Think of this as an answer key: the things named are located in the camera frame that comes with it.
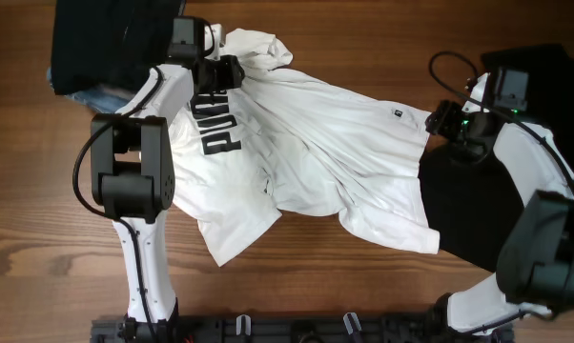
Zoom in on folded blue jeans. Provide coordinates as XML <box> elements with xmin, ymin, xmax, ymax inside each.
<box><xmin>65</xmin><ymin>67</ymin><xmax>144</xmax><ymax>113</ymax></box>

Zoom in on black garment pile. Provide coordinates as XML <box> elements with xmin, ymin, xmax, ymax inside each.
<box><xmin>419</xmin><ymin>44</ymin><xmax>574</xmax><ymax>272</ymax></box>

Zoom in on white Puma t-shirt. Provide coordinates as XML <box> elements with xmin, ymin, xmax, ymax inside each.
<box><xmin>170</xmin><ymin>29</ymin><xmax>440</xmax><ymax>265</ymax></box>

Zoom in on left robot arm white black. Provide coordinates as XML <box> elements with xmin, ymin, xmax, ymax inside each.
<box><xmin>91</xmin><ymin>55</ymin><xmax>244</xmax><ymax>324</ymax></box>

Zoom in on folded dark navy garment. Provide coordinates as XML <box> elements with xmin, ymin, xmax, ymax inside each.
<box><xmin>51</xmin><ymin>0</ymin><xmax>185</xmax><ymax>95</ymax></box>

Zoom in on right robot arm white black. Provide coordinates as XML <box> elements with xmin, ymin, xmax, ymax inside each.
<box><xmin>419</xmin><ymin>123</ymin><xmax>574</xmax><ymax>335</ymax></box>

